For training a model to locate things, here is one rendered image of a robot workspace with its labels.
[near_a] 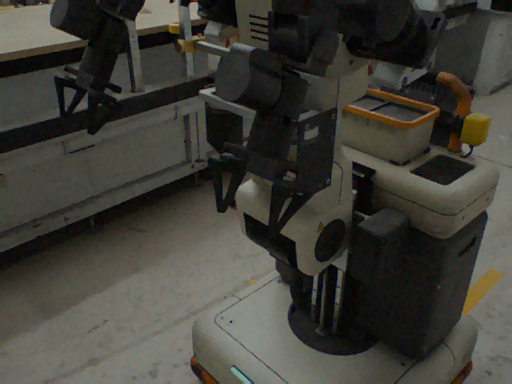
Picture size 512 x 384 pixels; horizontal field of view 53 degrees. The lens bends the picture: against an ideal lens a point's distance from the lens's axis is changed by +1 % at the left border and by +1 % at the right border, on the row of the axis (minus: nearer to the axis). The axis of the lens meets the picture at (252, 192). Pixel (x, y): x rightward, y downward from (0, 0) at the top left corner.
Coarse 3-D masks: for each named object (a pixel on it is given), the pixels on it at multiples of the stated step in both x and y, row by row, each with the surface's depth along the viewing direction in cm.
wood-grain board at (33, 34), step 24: (168, 0) 272; (0, 24) 218; (24, 24) 218; (48, 24) 218; (144, 24) 219; (192, 24) 229; (0, 48) 183; (24, 48) 183; (48, 48) 188; (72, 48) 194
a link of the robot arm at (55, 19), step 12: (60, 0) 85; (72, 0) 84; (84, 0) 86; (96, 0) 87; (132, 0) 88; (60, 12) 85; (72, 12) 84; (84, 12) 86; (96, 12) 88; (108, 12) 93; (120, 12) 88; (132, 12) 90; (60, 24) 84; (72, 24) 85; (84, 24) 86; (96, 24) 87; (84, 36) 88
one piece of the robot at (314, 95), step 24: (216, 96) 97; (312, 96) 90; (216, 120) 106; (240, 120) 111; (312, 120) 86; (336, 120) 91; (216, 144) 108; (240, 144) 113; (312, 144) 89; (312, 168) 92
